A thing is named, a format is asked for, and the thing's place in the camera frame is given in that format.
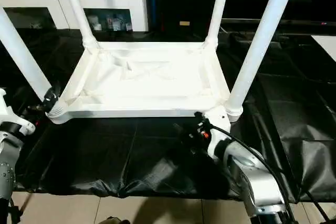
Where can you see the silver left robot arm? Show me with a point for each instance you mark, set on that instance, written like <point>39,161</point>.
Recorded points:
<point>8,166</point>

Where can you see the grey left robot leg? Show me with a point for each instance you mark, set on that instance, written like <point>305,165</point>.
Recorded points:
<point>113,220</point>

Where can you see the small yellow tag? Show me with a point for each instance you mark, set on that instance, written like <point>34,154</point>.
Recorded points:
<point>184,23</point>

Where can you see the black work mat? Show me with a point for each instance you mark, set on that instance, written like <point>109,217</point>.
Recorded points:
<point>283,119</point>

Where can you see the white plastic table leg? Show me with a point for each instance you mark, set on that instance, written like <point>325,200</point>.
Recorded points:
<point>21,56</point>
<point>79,9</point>
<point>218,9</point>
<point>262,40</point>

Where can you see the blue vertical panel edge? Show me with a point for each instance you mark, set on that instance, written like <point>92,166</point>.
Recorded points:
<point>151,1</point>

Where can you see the white flat board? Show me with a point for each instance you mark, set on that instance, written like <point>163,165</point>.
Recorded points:
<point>326,46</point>

